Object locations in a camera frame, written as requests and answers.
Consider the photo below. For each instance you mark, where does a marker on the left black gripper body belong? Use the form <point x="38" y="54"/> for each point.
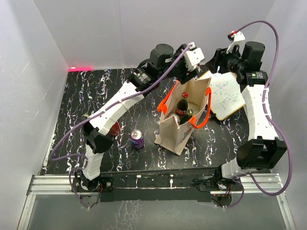
<point x="181" y="72"/>

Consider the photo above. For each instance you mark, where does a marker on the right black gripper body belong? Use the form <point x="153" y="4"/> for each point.
<point x="229" y="63"/>

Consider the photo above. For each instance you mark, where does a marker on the glass cola bottle red cap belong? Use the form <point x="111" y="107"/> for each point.
<point x="182" y="105"/>

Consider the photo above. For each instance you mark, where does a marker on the green glass bottle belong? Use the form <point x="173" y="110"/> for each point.
<point x="187" y="116"/>

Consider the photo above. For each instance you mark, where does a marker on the beige canvas bag orange handles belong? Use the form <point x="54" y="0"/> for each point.
<point x="172" y="136"/>

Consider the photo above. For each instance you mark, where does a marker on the red cola can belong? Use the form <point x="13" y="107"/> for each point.
<point x="114" y="130"/>

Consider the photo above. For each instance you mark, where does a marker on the purple soda can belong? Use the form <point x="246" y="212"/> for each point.
<point x="177" y="118"/>
<point x="137" y="138"/>

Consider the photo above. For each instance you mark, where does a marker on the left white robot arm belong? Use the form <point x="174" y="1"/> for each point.
<point x="164" y="62"/>

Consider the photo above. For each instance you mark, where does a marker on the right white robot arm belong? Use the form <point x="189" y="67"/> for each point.
<point x="263" y="149"/>

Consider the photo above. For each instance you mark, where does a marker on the purple soda can front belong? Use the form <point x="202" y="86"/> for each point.
<point x="137" y="138"/>

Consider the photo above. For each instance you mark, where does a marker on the yellow tape roll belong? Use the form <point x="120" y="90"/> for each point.
<point x="85" y="116"/>

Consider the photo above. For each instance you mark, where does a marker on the pink marker strip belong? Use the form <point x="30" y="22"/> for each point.
<point x="74" y="69"/>

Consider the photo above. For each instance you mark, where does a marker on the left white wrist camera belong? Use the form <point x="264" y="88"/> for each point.
<point x="193" y="56"/>

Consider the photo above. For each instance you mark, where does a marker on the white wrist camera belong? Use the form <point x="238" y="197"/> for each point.
<point x="237" y="39"/>
<point x="193" y="56"/>

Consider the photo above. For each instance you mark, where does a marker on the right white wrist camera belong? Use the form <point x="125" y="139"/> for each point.
<point x="237" y="39"/>

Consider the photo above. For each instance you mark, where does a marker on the white board wooden frame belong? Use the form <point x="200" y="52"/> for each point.
<point x="226" y="95"/>

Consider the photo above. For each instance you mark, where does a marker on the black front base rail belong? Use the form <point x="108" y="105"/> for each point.
<point x="163" y="185"/>

